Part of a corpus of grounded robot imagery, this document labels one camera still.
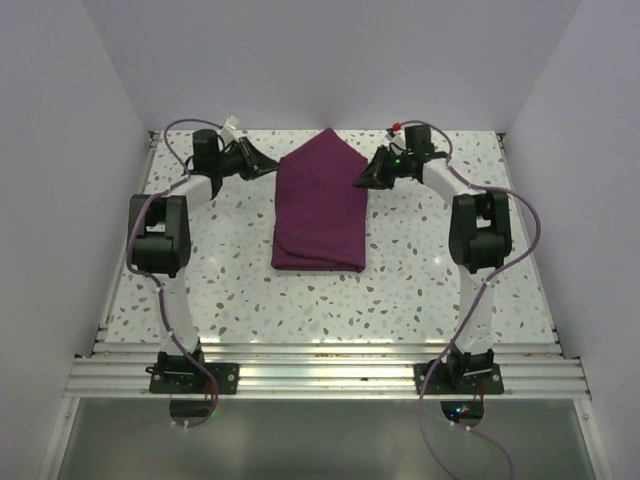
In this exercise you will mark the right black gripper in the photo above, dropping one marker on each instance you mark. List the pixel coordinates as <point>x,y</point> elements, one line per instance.
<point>375,176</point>

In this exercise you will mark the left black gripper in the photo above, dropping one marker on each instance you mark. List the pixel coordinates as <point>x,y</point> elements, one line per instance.
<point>259,160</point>

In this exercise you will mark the purple surgical cloth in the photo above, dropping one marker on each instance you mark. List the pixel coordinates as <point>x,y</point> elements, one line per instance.
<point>320,217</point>

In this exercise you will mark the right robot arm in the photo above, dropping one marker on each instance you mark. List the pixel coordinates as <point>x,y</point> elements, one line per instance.
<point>479,242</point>

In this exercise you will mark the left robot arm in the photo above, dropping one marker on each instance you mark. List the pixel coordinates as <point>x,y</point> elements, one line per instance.
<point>159,245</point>

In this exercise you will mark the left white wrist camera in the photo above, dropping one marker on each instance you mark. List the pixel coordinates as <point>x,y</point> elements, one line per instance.
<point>229,131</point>

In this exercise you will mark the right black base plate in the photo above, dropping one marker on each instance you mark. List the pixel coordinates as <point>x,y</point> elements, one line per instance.
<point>455,378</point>

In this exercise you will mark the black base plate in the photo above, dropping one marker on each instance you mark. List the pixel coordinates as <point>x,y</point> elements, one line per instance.
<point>455,378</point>
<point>191,380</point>

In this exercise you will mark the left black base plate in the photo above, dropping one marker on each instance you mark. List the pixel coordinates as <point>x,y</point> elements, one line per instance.
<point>191,380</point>

